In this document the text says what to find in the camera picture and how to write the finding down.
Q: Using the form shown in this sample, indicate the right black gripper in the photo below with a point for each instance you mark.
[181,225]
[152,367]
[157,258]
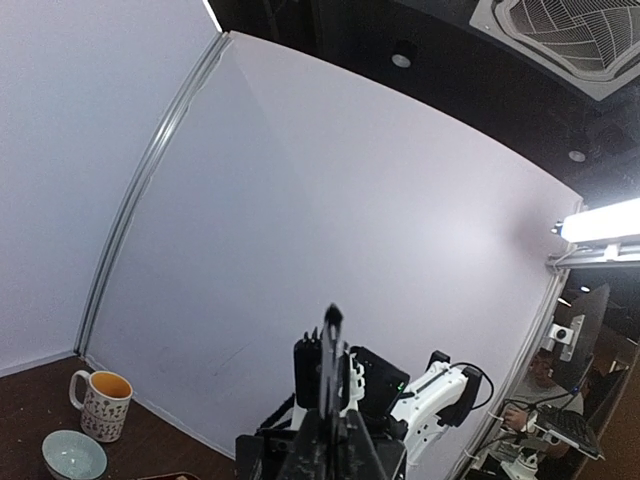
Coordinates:
[371,385]

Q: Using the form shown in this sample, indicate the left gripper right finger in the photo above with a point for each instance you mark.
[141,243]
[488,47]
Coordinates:
[358,458]

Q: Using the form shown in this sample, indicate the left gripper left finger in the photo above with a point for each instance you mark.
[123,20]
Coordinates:
[315,452]

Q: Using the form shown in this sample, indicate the metal tongs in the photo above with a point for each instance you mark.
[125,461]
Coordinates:
[331,378]

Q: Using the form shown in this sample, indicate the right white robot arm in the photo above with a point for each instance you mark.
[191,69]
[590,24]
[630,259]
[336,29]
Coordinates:
[440,399]

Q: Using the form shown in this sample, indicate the dark red chocolate tray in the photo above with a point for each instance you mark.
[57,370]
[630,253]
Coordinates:
[174,476]

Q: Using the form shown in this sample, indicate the floral mug orange inside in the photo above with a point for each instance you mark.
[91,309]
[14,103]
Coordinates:
[103,399]

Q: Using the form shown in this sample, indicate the pale blue ceramic bowl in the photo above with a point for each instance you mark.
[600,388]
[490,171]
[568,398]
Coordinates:
[70,455]

